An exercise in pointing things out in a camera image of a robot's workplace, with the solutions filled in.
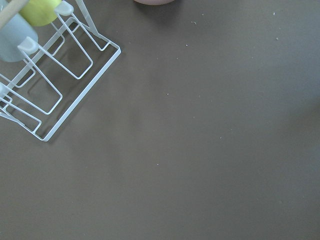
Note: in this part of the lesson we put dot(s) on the pink bowl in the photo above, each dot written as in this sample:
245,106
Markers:
154,2

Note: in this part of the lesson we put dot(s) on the yellow cup on rack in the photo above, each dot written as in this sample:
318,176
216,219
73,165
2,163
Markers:
40,13

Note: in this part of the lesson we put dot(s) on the grey cup on rack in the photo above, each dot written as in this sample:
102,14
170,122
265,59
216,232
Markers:
12,35

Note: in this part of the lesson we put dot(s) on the white wire drying rack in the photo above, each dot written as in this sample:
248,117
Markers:
39,92

